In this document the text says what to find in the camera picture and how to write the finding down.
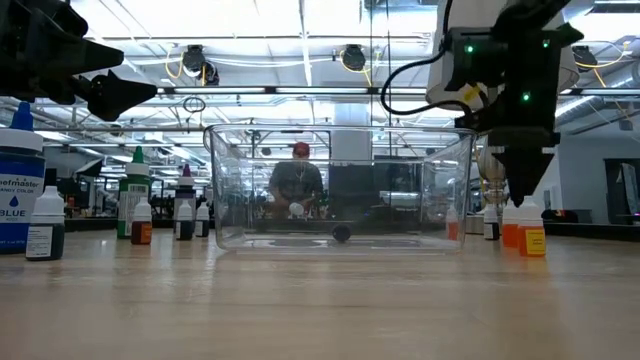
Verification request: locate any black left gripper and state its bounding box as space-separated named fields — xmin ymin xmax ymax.
xmin=0 ymin=0 xmax=159 ymax=123

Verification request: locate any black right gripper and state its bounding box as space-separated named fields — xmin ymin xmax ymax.
xmin=486 ymin=59 xmax=563 ymax=209

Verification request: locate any small orange coloring bottle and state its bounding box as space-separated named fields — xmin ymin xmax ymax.
xmin=501 ymin=199 xmax=521 ymax=249
xmin=445 ymin=204 xmax=460 ymax=242

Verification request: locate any small orange bottle yellow label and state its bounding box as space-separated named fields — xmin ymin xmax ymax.
xmin=517 ymin=195 xmax=548 ymax=259

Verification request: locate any large green food coloring bottle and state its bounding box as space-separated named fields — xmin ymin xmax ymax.
xmin=116 ymin=145 xmax=153 ymax=240

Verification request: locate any large purple food coloring bottle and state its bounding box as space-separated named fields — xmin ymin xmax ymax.
xmin=172 ymin=163 xmax=198 ymax=234

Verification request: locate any small red-brown coloring bottle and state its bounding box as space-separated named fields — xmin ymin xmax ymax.
xmin=130 ymin=196 xmax=154 ymax=246

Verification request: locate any small dark green coloring bottle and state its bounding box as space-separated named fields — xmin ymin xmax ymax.
xmin=25 ymin=185 xmax=67 ymax=262

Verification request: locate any large blue food coloring bottle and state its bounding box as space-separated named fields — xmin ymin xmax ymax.
xmin=0 ymin=101 xmax=47 ymax=255

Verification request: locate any dark monitor screen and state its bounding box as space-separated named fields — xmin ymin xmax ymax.
xmin=603 ymin=158 xmax=640 ymax=217

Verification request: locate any white shade table lamp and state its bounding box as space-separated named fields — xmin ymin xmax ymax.
xmin=425 ymin=0 xmax=581 ymax=235

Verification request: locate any clear plastic bin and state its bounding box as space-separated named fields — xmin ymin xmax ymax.
xmin=203 ymin=123 xmax=478 ymax=254

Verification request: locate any small black round object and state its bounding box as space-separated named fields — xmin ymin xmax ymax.
xmin=331 ymin=222 xmax=353 ymax=245

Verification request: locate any person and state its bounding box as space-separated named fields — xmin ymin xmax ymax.
xmin=267 ymin=141 xmax=326 ymax=221

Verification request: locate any black ceiling cable reel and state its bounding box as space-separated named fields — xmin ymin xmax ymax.
xmin=341 ymin=43 xmax=368 ymax=73
xmin=180 ymin=43 xmax=221 ymax=87
xmin=571 ymin=44 xmax=599 ymax=69

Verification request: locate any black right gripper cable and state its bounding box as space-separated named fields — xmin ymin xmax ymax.
xmin=379 ymin=0 xmax=474 ymax=117

